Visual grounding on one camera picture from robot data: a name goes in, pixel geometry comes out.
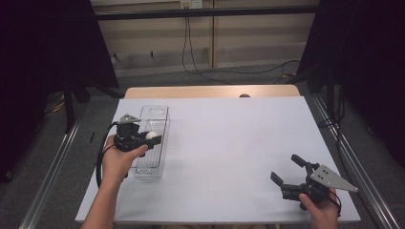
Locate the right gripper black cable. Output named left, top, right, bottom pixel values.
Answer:
left=328, top=190, right=343, bottom=218

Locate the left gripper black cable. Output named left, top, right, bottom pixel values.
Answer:
left=96, top=121, right=119, bottom=189

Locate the yellow cable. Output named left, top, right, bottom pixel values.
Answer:
left=47, top=100, right=64, bottom=114

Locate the long black floor cable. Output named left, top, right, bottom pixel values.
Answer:
left=186, top=16, right=301, bottom=76

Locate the person's left hand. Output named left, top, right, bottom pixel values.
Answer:
left=101, top=135, right=150, bottom=189

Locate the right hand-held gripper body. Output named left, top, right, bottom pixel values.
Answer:
left=280, top=163, right=359, bottom=205

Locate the wooden table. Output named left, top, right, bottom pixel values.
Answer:
left=123, top=83, right=302, bottom=100

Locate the aluminium rail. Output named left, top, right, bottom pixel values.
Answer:
left=18, top=108, right=88, bottom=229
left=310, top=94, right=401, bottom=229

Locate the person's right hand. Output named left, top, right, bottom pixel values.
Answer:
left=298, top=188, right=340, bottom=229

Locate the white board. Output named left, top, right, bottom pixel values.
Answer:
left=75, top=96, right=362, bottom=224

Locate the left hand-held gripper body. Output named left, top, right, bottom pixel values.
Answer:
left=113, top=114, right=151, bottom=153

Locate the black horizontal bar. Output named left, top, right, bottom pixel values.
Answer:
left=93, top=5, right=320, bottom=22

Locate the black curtain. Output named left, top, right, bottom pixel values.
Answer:
left=297, top=0, right=405, bottom=168
left=0, top=0, right=119, bottom=185

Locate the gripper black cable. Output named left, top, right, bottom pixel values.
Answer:
left=328, top=190, right=343, bottom=218
left=96, top=121, right=119, bottom=189

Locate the black wall cable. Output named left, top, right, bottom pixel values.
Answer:
left=181, top=16, right=235, bottom=86

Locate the white wall socket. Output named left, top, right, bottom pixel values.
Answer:
left=179, top=0, right=204, bottom=10

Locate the clear plastic container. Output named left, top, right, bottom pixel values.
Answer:
left=129, top=105, right=171, bottom=179

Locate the black stand leg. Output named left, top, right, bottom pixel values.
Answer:
left=325, top=68, right=336, bottom=119
left=61, top=75, right=78, bottom=134

